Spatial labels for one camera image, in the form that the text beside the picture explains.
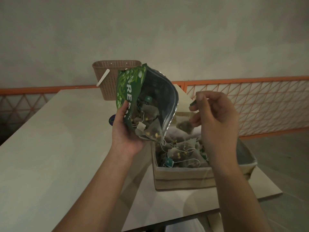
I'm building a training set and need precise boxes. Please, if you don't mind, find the person's right hand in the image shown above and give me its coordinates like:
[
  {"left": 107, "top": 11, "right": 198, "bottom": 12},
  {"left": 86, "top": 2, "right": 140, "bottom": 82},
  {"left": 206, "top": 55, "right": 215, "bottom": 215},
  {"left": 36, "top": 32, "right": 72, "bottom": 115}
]
[{"left": 188, "top": 91, "right": 240, "bottom": 171}]

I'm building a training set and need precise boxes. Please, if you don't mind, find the person's left hand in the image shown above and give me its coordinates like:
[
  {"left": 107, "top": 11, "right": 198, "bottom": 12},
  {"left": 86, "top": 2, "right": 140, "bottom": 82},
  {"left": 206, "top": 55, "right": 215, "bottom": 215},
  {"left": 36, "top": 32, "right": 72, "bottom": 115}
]
[{"left": 111, "top": 101, "right": 151, "bottom": 157}]

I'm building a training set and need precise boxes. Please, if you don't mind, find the green tea bag with tag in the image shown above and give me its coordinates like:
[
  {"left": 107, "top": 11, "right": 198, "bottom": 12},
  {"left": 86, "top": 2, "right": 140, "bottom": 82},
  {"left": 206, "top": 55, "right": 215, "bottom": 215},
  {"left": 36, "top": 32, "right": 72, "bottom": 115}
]
[{"left": 176, "top": 100, "right": 197, "bottom": 134}]

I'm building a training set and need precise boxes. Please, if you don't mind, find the pile of green tea bags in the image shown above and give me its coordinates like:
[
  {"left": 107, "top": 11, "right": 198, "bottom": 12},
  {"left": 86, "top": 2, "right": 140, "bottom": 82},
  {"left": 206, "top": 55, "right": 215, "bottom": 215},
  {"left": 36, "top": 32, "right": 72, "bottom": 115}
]
[
  {"left": 130, "top": 89, "right": 167, "bottom": 143},
  {"left": 155, "top": 132, "right": 209, "bottom": 169}
]

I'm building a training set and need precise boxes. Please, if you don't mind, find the beige fabric storage box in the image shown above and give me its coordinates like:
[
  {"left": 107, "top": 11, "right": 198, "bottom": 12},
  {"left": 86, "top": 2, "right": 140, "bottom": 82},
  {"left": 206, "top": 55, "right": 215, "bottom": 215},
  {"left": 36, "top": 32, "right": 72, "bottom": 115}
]
[{"left": 151, "top": 111, "right": 258, "bottom": 191}]

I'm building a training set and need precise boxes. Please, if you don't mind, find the green tea pouch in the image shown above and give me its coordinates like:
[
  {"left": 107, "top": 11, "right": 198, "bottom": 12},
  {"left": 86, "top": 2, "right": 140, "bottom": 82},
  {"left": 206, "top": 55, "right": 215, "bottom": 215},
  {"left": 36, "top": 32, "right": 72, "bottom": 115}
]
[{"left": 116, "top": 63, "right": 180, "bottom": 144}]

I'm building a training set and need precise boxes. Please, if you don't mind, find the person's right forearm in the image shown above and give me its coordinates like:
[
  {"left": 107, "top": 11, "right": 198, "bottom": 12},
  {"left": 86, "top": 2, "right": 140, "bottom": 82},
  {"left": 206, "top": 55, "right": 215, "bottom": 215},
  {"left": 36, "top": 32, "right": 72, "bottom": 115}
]
[{"left": 212, "top": 158, "right": 273, "bottom": 232}]

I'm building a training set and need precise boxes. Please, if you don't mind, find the person's left forearm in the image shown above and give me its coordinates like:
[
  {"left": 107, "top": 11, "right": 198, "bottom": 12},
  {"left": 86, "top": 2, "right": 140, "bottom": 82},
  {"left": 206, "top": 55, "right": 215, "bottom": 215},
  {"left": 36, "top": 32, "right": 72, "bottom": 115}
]
[{"left": 52, "top": 145, "right": 136, "bottom": 232}]

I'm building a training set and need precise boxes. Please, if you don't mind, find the brown perforated plastic basket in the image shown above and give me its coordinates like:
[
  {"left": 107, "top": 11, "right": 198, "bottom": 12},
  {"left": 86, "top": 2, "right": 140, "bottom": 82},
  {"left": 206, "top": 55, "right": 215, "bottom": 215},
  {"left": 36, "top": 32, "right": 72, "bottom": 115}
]
[{"left": 91, "top": 60, "right": 142, "bottom": 101}]

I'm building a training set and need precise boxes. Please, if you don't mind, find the orange metal mesh fence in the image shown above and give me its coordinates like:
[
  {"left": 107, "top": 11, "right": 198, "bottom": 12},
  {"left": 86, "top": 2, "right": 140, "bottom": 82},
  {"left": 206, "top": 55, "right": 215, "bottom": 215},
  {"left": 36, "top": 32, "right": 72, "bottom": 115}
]
[{"left": 0, "top": 76, "right": 309, "bottom": 140}]

